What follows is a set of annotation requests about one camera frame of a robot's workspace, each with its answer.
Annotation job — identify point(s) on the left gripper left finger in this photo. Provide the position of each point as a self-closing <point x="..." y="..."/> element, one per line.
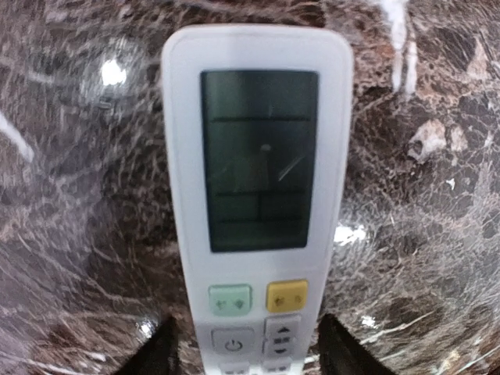
<point x="159" y="354"/>

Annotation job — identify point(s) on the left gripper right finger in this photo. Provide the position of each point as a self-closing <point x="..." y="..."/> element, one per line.
<point x="340" y="353"/>

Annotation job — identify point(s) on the white remote control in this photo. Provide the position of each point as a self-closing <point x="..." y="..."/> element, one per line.
<point x="257" y="123"/>

